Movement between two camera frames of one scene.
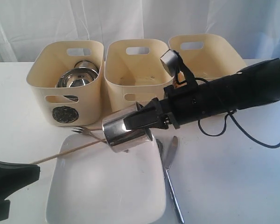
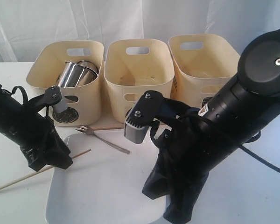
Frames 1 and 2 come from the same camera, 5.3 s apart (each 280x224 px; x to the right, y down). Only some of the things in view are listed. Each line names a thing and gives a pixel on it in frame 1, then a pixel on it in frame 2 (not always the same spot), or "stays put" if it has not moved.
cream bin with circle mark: [73, 106] stays put
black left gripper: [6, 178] to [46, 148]
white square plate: [94, 185] stays put
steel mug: [87, 64] stays put
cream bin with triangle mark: [134, 72] stays put
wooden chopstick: [70, 150] to [36, 172]
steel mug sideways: [115, 130] to [74, 75]
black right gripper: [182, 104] to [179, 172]
